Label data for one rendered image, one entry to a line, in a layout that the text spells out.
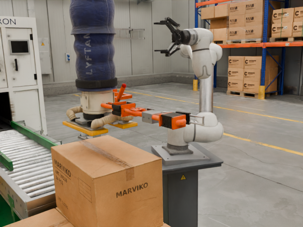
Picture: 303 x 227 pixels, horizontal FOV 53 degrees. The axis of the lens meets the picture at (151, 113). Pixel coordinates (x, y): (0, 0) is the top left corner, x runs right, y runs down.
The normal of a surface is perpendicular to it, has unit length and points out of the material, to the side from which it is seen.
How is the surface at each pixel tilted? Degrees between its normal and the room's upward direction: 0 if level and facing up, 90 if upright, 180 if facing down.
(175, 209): 90
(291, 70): 90
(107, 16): 99
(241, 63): 91
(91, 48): 70
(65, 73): 90
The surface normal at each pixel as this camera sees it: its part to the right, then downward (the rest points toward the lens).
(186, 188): 0.29, 0.19
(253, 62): -0.79, 0.14
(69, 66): 0.59, 0.15
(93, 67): 0.04, -0.06
